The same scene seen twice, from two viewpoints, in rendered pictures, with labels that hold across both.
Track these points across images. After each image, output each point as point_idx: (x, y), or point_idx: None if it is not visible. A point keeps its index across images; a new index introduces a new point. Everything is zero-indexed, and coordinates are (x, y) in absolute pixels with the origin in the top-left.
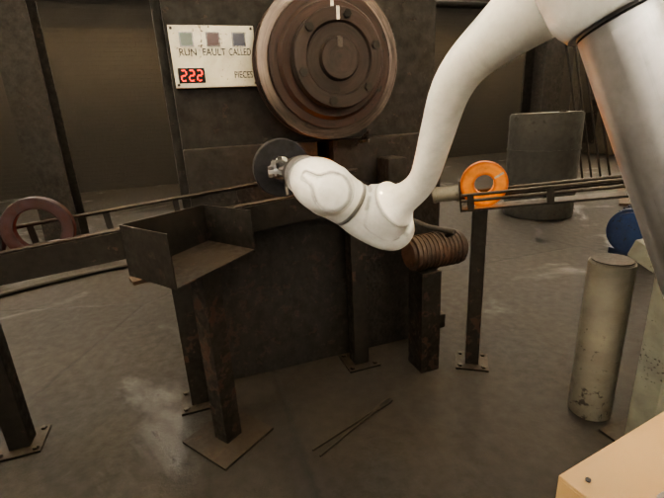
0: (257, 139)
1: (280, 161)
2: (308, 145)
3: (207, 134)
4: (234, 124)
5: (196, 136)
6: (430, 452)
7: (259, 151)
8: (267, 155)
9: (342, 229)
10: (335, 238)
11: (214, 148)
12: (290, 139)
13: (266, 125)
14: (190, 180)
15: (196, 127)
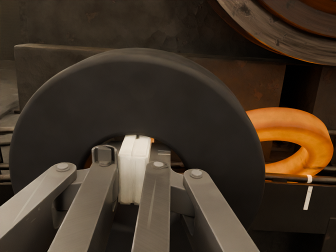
0: (166, 43)
1: (76, 196)
2: (266, 70)
3: (74, 21)
4: (127, 8)
5: (53, 22)
6: None
7: (30, 99)
8: (66, 122)
9: (295, 235)
10: (278, 247)
11: (73, 49)
12: (230, 52)
13: (188, 18)
14: (22, 102)
15: (54, 5)
